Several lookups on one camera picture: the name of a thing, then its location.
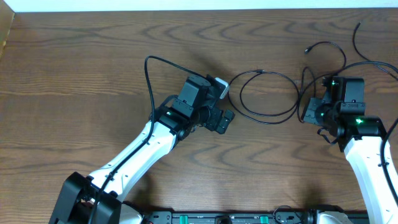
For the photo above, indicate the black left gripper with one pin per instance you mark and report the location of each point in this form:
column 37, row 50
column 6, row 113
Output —
column 214, row 124

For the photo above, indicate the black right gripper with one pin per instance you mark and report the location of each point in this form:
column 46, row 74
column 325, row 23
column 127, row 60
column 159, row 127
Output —
column 310, row 114

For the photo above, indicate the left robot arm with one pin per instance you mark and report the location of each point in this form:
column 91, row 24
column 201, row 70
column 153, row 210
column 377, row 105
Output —
column 99, row 197

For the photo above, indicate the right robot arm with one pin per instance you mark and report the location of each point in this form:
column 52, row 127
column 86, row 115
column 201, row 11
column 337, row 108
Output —
column 363, row 140

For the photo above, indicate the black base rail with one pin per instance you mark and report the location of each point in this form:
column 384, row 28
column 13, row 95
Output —
column 283, row 214

